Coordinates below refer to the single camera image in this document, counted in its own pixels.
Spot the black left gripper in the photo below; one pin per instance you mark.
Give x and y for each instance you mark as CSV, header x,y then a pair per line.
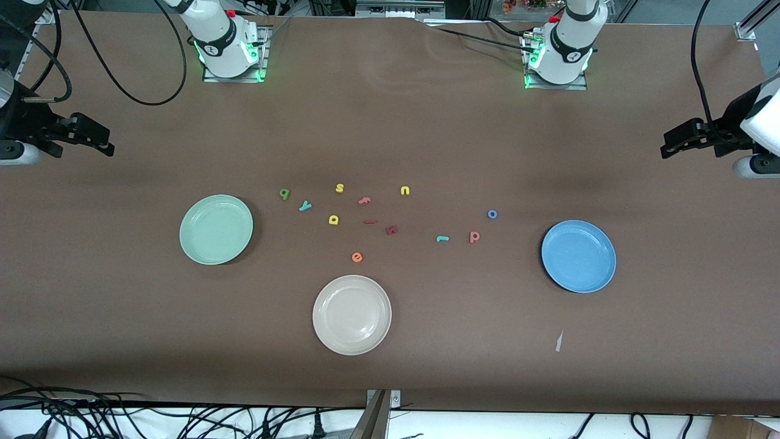
x,y
729,124

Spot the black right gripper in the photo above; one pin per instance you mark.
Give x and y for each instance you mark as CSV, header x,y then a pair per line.
x,y
23,119

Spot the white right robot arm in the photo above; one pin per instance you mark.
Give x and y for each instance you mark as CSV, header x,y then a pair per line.
x,y
222,36

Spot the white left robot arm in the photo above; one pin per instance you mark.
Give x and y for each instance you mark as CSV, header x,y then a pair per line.
x,y
567,42

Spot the blue plate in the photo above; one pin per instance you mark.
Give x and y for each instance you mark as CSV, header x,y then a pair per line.
x,y
579,256

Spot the green plate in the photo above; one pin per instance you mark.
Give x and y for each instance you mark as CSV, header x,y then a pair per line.
x,y
216,229

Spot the white tape scrap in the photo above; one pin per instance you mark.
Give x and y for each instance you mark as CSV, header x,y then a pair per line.
x,y
559,341

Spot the brown table cover sheet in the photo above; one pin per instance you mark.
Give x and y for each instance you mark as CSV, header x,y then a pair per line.
x,y
426,122

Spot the cardboard box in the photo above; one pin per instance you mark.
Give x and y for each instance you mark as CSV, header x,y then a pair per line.
x,y
743,428

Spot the beige plate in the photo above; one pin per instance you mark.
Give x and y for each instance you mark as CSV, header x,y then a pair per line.
x,y
351,314

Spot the grey angled beam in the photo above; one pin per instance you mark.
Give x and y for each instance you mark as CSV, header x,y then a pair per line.
x,y
372,421

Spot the aluminium frame rail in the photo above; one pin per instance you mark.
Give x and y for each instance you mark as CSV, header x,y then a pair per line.
x,y
47,17
752,21

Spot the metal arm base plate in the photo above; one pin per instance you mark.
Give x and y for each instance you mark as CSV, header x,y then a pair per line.
x,y
263,55
560,87

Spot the grey metal frame equipment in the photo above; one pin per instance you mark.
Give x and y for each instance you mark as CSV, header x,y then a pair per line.
x,y
399,7

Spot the metal table bracket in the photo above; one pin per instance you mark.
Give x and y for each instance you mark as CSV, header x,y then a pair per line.
x,y
395,399

